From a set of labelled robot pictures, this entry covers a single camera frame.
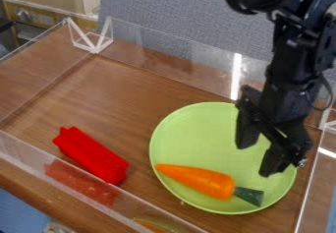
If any black cable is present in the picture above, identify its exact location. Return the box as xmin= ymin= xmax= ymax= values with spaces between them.
xmin=312 ymin=76 xmax=336 ymax=112

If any green round plate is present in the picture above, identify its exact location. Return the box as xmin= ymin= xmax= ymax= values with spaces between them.
xmin=150 ymin=102 xmax=296 ymax=214

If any red plastic block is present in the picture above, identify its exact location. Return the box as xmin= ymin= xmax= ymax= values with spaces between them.
xmin=52 ymin=127 xmax=128 ymax=185

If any orange toy carrot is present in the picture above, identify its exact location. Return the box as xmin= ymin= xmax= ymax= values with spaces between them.
xmin=155 ymin=163 xmax=264 ymax=206

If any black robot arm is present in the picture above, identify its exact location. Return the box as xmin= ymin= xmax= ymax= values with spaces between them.
xmin=226 ymin=0 xmax=336 ymax=177

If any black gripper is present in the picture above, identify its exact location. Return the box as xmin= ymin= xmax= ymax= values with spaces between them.
xmin=235 ymin=80 xmax=322 ymax=177

